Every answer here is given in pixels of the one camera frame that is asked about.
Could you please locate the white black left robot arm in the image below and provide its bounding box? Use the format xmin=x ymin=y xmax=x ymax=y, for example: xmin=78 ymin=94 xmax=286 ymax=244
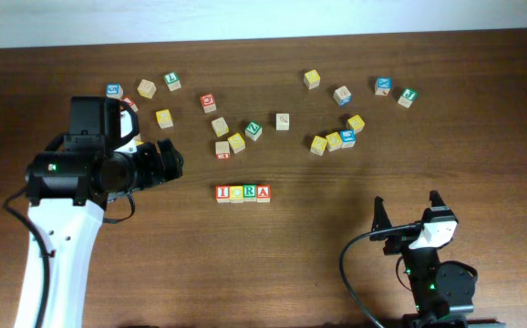
xmin=15 ymin=97 xmax=184 ymax=327

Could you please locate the yellow C block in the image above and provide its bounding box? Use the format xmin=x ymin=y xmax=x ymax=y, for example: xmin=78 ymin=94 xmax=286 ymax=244
xmin=229 ymin=186 xmax=244 ymax=203

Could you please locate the yellow top block far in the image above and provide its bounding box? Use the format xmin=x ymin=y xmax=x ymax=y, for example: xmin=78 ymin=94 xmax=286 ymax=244
xmin=304 ymin=69 xmax=321 ymax=89

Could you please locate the green Z block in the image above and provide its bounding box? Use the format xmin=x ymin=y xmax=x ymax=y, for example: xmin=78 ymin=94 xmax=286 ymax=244
xmin=244 ymin=121 xmax=263 ymax=141

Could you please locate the yellow K block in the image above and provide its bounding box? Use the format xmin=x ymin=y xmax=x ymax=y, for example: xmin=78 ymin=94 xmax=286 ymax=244
xmin=346 ymin=115 xmax=366 ymax=134

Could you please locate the blue L block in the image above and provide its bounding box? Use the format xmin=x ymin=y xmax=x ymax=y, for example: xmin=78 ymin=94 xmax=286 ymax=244
xmin=339 ymin=129 xmax=357 ymax=149

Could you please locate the red O block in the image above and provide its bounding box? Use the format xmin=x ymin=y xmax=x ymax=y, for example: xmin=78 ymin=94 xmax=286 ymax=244
xmin=200 ymin=94 xmax=217 ymax=113

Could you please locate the wood block red side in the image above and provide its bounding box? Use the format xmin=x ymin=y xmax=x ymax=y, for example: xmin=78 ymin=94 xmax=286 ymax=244
xmin=215 ymin=141 xmax=231 ymax=159

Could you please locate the green J block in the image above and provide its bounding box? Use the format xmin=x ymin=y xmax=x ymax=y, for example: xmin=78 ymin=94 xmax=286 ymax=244
xmin=398 ymin=88 xmax=419 ymax=108

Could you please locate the yellow s block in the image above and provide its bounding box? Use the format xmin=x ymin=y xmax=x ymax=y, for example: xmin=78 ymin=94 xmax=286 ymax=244
xmin=310 ymin=136 xmax=327 ymax=156
xmin=227 ymin=133 xmax=245 ymax=154

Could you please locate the red a block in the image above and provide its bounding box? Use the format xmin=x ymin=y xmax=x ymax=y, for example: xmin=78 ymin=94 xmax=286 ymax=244
xmin=256 ymin=185 xmax=271 ymax=202
xmin=122 ymin=97 xmax=139 ymax=112

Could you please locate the blue X block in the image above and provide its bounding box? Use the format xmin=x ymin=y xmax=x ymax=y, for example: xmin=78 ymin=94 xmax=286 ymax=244
xmin=375 ymin=77 xmax=392 ymax=96

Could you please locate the yellow G block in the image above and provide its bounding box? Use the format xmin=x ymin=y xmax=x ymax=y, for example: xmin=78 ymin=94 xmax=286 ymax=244
xmin=325 ymin=132 xmax=343 ymax=152

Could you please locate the plain wood block far-left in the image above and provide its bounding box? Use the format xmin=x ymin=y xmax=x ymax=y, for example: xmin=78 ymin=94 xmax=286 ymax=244
xmin=137 ymin=79 xmax=157 ymax=99

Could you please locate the red I block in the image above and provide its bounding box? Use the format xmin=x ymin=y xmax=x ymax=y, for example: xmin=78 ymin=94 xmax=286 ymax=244
xmin=215 ymin=185 xmax=230 ymax=203

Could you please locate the blue D block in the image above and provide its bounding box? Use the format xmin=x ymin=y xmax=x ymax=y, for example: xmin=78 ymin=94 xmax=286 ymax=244
xmin=333 ymin=86 xmax=352 ymax=107

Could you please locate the plain wood yellow-side block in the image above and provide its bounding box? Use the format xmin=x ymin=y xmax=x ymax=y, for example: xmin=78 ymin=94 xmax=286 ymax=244
xmin=212 ymin=118 xmax=229 ymax=138

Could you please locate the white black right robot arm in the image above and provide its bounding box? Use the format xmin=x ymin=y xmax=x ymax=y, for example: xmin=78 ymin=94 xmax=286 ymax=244
xmin=370 ymin=190 xmax=458 ymax=321

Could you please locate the green L block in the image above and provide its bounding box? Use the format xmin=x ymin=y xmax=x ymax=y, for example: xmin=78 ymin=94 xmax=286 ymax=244
xmin=164 ymin=72 xmax=181 ymax=91

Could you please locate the blue S block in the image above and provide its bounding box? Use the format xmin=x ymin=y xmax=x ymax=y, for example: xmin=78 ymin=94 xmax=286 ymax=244
xmin=105 ymin=83 xmax=124 ymax=100

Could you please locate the green R block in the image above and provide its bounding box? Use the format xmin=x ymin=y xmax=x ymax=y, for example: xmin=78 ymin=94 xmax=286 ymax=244
xmin=243 ymin=184 xmax=257 ymax=202

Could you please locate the yellow block centre left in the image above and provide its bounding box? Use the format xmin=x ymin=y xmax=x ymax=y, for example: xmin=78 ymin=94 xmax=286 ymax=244
xmin=156 ymin=109 xmax=173 ymax=128

